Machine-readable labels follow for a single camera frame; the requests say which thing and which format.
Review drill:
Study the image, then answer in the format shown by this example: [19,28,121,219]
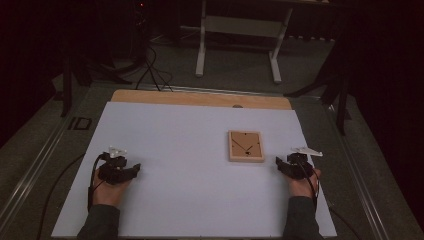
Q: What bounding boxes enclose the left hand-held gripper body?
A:
[98,145,134,186]

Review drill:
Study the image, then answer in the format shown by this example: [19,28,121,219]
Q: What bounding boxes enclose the metal floor rail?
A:
[0,111,69,229]
[323,103,392,240]
[146,84,322,100]

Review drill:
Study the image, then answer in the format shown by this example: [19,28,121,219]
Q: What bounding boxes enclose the black floor cables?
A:
[134,43,175,93]

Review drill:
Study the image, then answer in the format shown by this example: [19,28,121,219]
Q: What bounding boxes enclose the left hand-held gripper cable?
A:
[86,153,105,212]

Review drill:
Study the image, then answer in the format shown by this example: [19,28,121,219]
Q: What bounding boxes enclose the hand-held gripper cable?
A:
[86,153,105,212]
[299,162,363,240]

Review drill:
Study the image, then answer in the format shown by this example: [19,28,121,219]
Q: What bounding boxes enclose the person's left hand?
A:
[91,168,133,208]

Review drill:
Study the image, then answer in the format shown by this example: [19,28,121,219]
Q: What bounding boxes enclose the black floor cable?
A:
[35,152,86,240]

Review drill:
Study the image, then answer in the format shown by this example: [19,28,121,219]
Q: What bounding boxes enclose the white metal stand frame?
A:
[194,0,295,84]

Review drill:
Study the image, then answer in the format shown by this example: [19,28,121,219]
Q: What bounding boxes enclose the white board sheet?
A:
[51,101,338,238]

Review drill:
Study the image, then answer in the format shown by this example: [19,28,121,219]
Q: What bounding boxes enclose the black rectangular floor plate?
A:
[67,116,93,131]

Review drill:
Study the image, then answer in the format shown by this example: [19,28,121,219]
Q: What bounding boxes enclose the black stand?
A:
[283,33,353,136]
[59,49,134,118]

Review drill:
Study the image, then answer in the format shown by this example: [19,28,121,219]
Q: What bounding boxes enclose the right hand-held gripper cable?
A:
[299,162,363,240]

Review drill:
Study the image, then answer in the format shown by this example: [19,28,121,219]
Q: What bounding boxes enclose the person's right hand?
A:
[286,168,323,199]

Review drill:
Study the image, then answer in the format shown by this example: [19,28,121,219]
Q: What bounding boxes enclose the small wooden square clock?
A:
[227,129,266,164]

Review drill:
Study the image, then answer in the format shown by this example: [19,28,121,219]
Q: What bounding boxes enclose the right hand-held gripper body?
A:
[285,146,324,181]

